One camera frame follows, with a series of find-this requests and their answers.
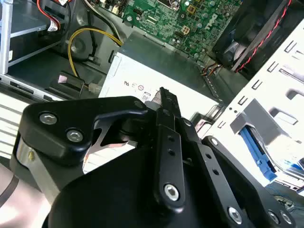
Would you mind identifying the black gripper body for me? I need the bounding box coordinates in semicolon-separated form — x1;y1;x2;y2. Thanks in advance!
47;143;238;228

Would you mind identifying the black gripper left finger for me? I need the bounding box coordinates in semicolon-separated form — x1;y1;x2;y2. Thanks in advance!
13;86;188;213

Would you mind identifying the hard disk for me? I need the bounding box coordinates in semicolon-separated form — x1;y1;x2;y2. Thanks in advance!
238;124;304;183

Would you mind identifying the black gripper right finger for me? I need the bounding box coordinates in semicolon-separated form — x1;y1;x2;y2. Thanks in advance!
177;116;299;228

